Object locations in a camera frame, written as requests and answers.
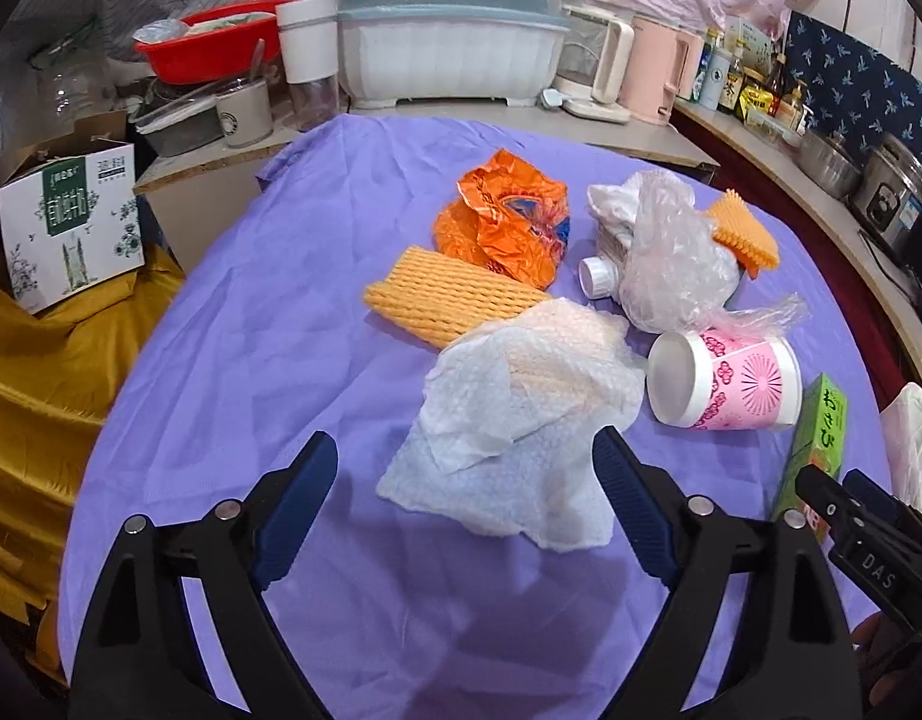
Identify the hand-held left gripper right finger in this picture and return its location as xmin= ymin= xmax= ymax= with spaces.
xmin=592 ymin=426 xmax=863 ymax=720

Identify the pink patterned paper cup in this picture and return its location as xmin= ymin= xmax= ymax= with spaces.
xmin=647 ymin=328 xmax=803 ymax=432

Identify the orange foil wrapper blue print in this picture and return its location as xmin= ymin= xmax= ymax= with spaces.
xmin=433 ymin=148 xmax=572 ymax=291

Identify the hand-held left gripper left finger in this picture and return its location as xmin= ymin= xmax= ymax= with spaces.
xmin=67 ymin=431 xmax=338 ymax=720

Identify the white plastic bottle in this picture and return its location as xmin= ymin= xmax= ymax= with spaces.
xmin=579 ymin=229 xmax=634 ymax=310

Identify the green paper box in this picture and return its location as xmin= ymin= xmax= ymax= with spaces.
xmin=772 ymin=373 xmax=850 ymax=545

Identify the purple tablecloth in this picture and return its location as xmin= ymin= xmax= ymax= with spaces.
xmin=56 ymin=111 xmax=893 ymax=720

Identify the dark soy sauce bottle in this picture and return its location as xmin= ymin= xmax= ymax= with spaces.
xmin=720 ymin=45 xmax=747 ymax=115

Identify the pink electric kettle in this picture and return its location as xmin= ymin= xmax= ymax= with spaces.
xmin=626 ymin=13 xmax=706 ymax=127

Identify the white green cardboard box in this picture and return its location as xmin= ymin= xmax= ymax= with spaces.
xmin=0 ymin=111 xmax=147 ymax=314

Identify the grey plastic container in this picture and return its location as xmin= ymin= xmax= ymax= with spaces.
xmin=134 ymin=94 xmax=226 ymax=158

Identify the clear plastic food container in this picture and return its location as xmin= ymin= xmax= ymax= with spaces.
xmin=746 ymin=114 xmax=803 ymax=147

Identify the red plastic basin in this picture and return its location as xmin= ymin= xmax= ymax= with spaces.
xmin=134 ymin=0 xmax=297 ymax=85

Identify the yellow cloth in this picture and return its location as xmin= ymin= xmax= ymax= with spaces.
xmin=0 ymin=217 xmax=188 ymax=616

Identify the white mug with logo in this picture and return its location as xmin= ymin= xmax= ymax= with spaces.
xmin=215 ymin=79 xmax=274 ymax=149

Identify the clear glass jar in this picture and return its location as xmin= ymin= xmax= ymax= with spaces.
xmin=33 ymin=52 xmax=111 ymax=128

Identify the small orange foam net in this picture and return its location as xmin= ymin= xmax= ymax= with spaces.
xmin=705 ymin=190 xmax=781 ymax=278

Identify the white blue bottle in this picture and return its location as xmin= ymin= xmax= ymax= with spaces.
xmin=699 ymin=49 xmax=732 ymax=112

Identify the yellow foam net sleeve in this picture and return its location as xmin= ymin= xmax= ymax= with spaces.
xmin=363 ymin=244 xmax=552 ymax=350

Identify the white glass electric kettle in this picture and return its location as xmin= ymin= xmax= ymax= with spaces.
xmin=555 ymin=4 xmax=636 ymax=125

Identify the steel rice cooker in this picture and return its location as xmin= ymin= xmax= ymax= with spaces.
xmin=851 ymin=133 xmax=922 ymax=256

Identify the yellow capped bottle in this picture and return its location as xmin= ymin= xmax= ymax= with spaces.
xmin=776 ymin=81 xmax=807 ymax=130

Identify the white carton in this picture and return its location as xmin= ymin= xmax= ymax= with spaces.
xmin=731 ymin=15 xmax=779 ymax=80

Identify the white plastic bag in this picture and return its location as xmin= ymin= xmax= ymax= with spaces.
xmin=879 ymin=382 xmax=922 ymax=526

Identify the white dish drainer with lid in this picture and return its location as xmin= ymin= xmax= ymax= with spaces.
xmin=335 ymin=0 xmax=574 ymax=112

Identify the white paper towel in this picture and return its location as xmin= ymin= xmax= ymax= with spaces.
xmin=376 ymin=298 xmax=648 ymax=550

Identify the clear plastic bag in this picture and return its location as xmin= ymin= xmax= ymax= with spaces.
xmin=587 ymin=169 xmax=807 ymax=335

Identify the yellow packet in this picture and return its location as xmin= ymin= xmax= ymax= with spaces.
xmin=738 ymin=86 xmax=777 ymax=125

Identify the blue floral cloth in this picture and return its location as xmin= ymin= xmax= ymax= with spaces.
xmin=783 ymin=11 xmax=922 ymax=166

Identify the white blender cup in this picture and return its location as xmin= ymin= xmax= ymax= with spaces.
xmin=275 ymin=0 xmax=342 ymax=132

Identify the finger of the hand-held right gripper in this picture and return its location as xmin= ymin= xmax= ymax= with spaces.
xmin=796 ymin=465 xmax=845 ymax=520
xmin=842 ymin=469 xmax=896 ymax=520

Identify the small steel pot with lid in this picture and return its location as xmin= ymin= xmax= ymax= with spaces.
xmin=797 ymin=127 xmax=863 ymax=200

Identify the black power cable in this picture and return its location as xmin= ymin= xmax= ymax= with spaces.
xmin=858 ymin=229 xmax=922 ymax=305

